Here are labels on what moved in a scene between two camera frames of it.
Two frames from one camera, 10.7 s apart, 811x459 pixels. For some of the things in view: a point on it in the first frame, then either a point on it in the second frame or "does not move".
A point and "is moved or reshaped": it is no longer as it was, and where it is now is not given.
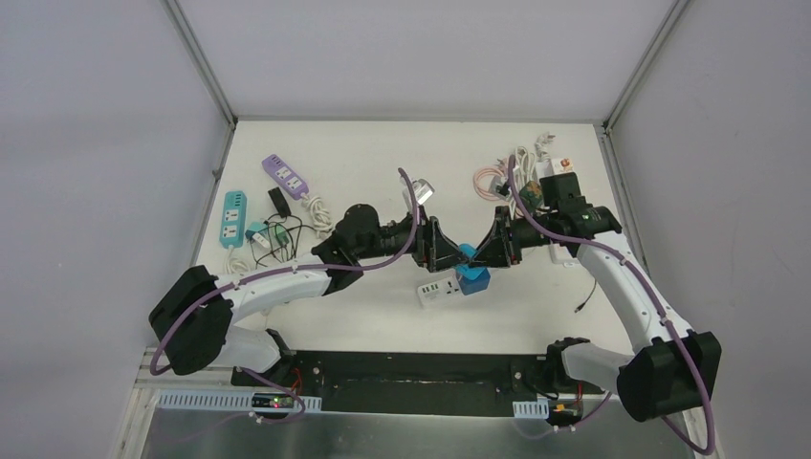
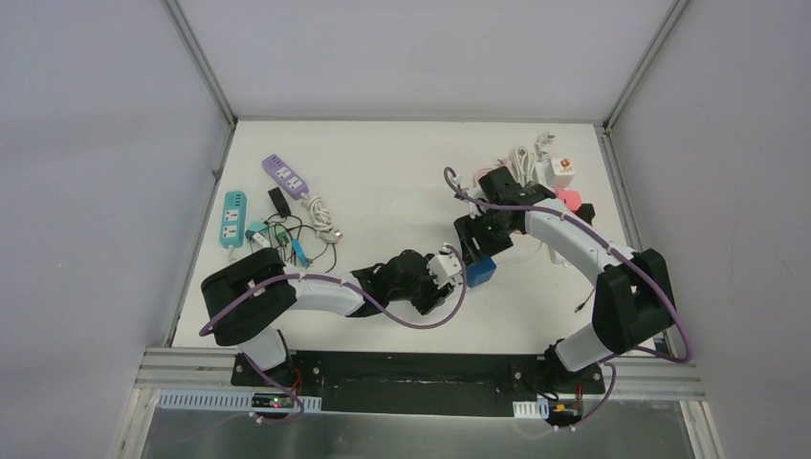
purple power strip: (285, 176) does not move
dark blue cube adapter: (471, 280) is moved or reshaped
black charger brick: (277, 197) does not move
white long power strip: (560, 255) does not move
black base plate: (415, 383) does not move
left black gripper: (428, 244) → (432, 294)
